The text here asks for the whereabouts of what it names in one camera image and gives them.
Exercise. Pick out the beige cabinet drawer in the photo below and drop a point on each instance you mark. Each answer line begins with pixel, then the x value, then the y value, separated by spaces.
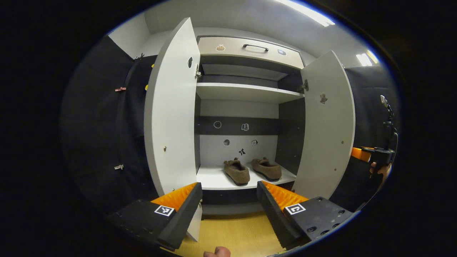
pixel 257 58

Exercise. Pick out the white shoe cabinet door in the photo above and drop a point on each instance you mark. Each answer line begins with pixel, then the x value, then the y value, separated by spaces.
pixel 171 125
pixel 328 142

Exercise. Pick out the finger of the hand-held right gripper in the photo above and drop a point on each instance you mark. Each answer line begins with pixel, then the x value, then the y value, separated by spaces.
pixel 360 154

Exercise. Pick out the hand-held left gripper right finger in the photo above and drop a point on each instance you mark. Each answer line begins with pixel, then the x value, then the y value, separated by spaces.
pixel 273 216

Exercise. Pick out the white clip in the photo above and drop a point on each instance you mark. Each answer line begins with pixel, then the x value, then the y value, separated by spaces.
pixel 119 167

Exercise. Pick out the black backdrop cloth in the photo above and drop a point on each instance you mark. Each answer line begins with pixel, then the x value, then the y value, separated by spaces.
pixel 364 107
pixel 93 125

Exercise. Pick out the small ceiling light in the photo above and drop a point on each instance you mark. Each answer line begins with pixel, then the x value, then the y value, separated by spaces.
pixel 364 59

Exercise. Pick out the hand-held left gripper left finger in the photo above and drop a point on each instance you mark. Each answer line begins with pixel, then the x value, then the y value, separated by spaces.
pixel 184 217

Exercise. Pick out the white shoe cabinet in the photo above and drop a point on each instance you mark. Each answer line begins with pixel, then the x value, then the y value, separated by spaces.
pixel 214 178

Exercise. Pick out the brown fuzzy shoe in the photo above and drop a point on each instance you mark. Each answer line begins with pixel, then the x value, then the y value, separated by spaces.
pixel 237 173
pixel 267 169

